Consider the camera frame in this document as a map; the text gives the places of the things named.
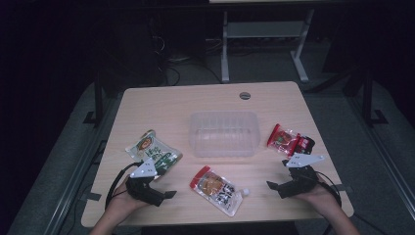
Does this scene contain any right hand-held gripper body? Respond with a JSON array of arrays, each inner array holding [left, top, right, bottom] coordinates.
[[277, 153, 326, 200]]

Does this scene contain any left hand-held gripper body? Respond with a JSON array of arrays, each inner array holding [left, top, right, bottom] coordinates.
[[125, 158, 168, 208]]

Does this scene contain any red sauce pouch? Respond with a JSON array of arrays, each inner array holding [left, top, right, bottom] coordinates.
[[266, 122, 316, 158]]

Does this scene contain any green sauce pouch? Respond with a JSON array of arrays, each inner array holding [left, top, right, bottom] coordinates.
[[125, 129, 184, 179]]

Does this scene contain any orange spouted pouch white cap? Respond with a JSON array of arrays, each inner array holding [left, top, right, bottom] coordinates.
[[189, 164, 251, 217]]

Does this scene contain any clear plastic container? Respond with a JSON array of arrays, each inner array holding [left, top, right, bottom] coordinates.
[[188, 111, 261, 159]]

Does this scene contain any person's left hand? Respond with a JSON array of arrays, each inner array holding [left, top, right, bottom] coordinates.
[[105, 177, 151, 226]]

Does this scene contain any person's right hand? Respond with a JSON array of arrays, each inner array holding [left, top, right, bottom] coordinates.
[[293, 174, 343, 219]]

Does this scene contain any black metal stand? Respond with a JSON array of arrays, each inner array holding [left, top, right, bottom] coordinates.
[[361, 69, 390, 127], [82, 72, 106, 126]]

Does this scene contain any left hand-held gripper black cable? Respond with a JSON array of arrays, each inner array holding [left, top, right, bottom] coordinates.
[[105, 162, 145, 210]]

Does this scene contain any hand-held gripper black cable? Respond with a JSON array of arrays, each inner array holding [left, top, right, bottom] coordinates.
[[105, 162, 145, 210], [314, 170, 343, 208]]

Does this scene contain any right hand-held gripper black cable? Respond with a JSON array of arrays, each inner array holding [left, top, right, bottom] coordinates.
[[314, 170, 343, 208]]

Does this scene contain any tangle of floor cables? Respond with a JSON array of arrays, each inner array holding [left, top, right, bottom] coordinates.
[[148, 33, 223, 86]]

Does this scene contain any white desk frame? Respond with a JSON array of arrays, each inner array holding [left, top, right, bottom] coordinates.
[[220, 9, 316, 83]]

